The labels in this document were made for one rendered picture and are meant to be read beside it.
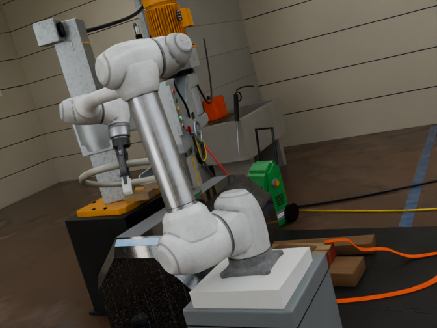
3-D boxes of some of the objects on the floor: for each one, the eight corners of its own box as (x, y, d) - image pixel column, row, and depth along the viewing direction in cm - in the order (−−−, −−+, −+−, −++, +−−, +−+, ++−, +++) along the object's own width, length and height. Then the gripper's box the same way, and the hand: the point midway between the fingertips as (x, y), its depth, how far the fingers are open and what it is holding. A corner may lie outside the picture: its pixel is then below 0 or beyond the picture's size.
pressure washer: (273, 215, 489) (251, 128, 471) (301, 217, 462) (279, 125, 445) (248, 230, 467) (225, 138, 449) (276, 233, 440) (253, 136, 423)
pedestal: (89, 315, 378) (58, 222, 363) (145, 272, 430) (119, 190, 416) (155, 321, 340) (123, 219, 325) (208, 274, 393) (183, 184, 378)
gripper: (125, 132, 206) (134, 189, 202) (132, 142, 223) (140, 194, 219) (107, 135, 206) (115, 192, 202) (115, 144, 223) (122, 197, 218)
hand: (127, 185), depth 211 cm, fingers closed on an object, 4 cm apart
